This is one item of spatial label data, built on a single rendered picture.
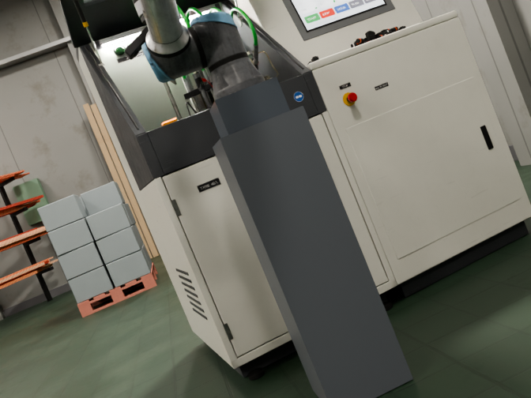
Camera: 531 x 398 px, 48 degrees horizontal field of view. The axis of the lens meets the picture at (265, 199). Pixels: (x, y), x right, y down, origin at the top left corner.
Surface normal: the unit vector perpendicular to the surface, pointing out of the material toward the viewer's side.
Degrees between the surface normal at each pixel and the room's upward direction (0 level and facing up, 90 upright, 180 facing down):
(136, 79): 90
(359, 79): 90
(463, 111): 90
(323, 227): 90
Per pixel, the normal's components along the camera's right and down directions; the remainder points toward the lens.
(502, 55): -0.91, 0.38
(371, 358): 0.17, -0.01
